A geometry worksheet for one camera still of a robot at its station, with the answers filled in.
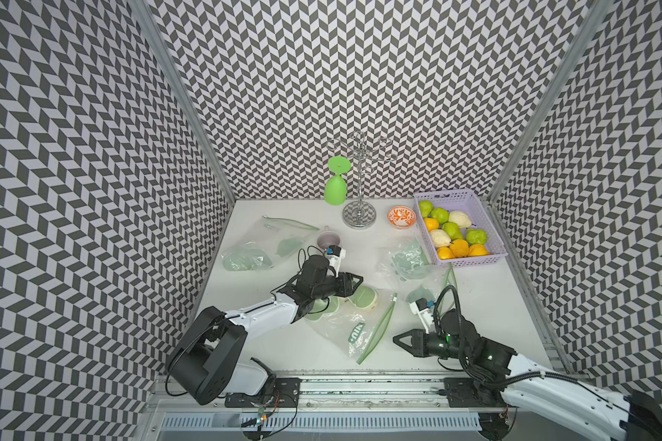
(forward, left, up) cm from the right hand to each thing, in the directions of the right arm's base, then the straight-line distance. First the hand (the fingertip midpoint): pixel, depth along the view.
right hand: (395, 347), depth 75 cm
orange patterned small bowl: (+51, -9, -4) cm, 52 cm away
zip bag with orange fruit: (+29, -9, -5) cm, 31 cm away
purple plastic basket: (+58, -35, -1) cm, 68 cm away
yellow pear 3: (+33, -27, -1) cm, 43 cm away
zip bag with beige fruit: (+6, +11, +2) cm, 13 cm away
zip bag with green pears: (+40, +43, -4) cm, 58 cm away
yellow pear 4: (+32, -33, -1) cm, 46 cm away
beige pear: (+48, -32, -1) cm, 57 cm away
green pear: (+52, -18, 0) cm, 55 cm away
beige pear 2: (+37, -20, +1) cm, 42 cm away
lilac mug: (+39, +20, -1) cm, 44 cm away
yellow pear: (+45, -19, -1) cm, 49 cm away
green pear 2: (+49, -24, 0) cm, 54 cm away
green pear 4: (+38, -34, 0) cm, 51 cm away
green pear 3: (+42, -27, -1) cm, 50 cm away
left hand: (+18, +10, +4) cm, 21 cm away
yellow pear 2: (+31, -21, 0) cm, 38 cm away
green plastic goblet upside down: (+45, +17, +18) cm, 52 cm away
